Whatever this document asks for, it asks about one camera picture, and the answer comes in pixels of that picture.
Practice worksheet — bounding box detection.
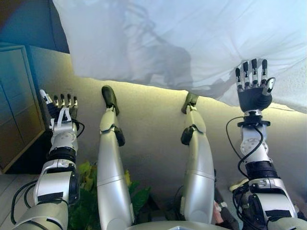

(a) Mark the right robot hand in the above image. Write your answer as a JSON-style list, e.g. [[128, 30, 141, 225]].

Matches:
[[235, 58, 276, 113]]

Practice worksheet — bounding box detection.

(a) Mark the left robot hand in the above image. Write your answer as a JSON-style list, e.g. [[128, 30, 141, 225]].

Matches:
[[39, 89, 80, 125]]

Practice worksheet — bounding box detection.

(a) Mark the white duvet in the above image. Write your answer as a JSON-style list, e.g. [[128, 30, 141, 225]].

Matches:
[[51, 0, 307, 107]]

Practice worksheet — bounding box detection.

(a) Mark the wooden nightstand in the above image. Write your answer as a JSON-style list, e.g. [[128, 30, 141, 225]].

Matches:
[[0, 45, 47, 174]]

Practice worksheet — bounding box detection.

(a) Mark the silver left robot leg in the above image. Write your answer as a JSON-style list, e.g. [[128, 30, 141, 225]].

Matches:
[[97, 85, 135, 230]]

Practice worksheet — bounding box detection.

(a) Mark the silver robot leg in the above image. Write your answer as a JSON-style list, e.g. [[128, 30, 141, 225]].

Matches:
[[181, 92, 215, 227], [97, 85, 135, 230]]

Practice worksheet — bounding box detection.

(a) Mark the silver right robot leg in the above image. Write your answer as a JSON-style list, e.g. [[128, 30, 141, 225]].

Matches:
[[181, 92, 215, 227]]

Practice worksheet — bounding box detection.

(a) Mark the green leafy plant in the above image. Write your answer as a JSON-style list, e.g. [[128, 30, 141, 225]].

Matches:
[[76, 161, 152, 230]]

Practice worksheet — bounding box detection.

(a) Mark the silver robot torso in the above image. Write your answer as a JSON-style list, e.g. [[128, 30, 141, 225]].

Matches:
[[130, 219, 240, 230]]

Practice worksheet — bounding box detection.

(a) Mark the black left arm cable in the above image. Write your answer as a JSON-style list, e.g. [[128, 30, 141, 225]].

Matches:
[[71, 121, 86, 140]]

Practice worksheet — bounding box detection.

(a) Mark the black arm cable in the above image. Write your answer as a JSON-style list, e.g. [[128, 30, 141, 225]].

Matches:
[[71, 121, 86, 140], [225, 116, 264, 178]]

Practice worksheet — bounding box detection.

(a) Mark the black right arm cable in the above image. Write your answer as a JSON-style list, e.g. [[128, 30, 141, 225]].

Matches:
[[225, 116, 264, 178]]

